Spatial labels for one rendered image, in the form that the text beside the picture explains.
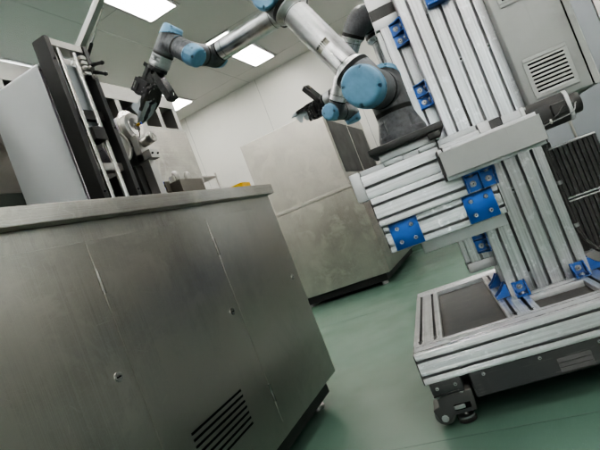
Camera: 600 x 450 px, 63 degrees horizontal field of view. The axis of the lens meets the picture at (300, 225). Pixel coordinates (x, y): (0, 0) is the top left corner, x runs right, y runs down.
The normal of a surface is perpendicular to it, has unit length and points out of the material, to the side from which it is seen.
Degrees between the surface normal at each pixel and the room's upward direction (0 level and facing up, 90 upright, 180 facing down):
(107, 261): 90
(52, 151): 90
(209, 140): 90
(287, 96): 90
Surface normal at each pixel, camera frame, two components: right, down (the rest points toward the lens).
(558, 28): -0.25, 0.07
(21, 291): 0.86, -0.34
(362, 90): -0.40, 0.27
